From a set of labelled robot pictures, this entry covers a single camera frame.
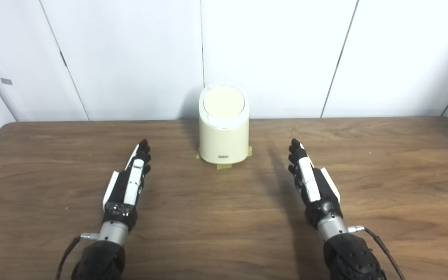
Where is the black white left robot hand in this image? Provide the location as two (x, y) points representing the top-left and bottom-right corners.
(102, 139), (152, 233)

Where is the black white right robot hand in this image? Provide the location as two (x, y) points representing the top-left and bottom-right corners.
(288, 138), (343, 230)

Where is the cream-colored round bin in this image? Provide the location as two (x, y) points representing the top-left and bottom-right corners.
(199, 82), (250, 165)

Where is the cream round bin lid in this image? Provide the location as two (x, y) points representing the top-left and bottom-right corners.
(203, 86), (245, 119)

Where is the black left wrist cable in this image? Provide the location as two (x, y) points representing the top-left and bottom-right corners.
(55, 233), (99, 280)

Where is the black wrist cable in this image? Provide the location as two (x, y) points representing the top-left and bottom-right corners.
(55, 233), (99, 280)
(348, 226), (406, 280)

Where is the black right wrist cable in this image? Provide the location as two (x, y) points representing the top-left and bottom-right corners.
(348, 226), (406, 280)

